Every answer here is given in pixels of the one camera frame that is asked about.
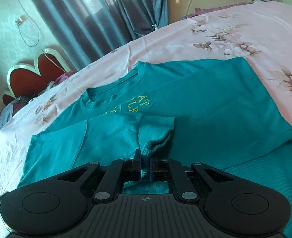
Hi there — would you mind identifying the teal long sleeve sweatshirt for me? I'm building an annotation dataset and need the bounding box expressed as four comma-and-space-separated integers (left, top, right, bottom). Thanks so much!
19, 58, 292, 237

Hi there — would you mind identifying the pile of clothes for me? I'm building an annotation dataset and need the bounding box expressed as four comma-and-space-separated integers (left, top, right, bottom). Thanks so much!
0, 71, 75, 131

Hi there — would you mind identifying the red heart-shaped headboard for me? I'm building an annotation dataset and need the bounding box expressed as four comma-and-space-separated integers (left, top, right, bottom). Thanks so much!
2, 48, 72, 105

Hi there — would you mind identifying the blue grey curtain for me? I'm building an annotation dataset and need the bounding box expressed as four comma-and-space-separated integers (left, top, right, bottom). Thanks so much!
32, 0, 168, 70

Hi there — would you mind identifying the pink pillow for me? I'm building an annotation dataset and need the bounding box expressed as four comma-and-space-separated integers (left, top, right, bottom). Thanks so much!
183, 2, 251, 19

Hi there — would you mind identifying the pink floral bed sheet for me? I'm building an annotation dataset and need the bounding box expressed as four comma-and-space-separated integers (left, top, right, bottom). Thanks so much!
0, 2, 292, 196

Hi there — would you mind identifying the white charging cable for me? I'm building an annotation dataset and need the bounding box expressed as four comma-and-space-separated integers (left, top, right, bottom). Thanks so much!
15, 14, 68, 73

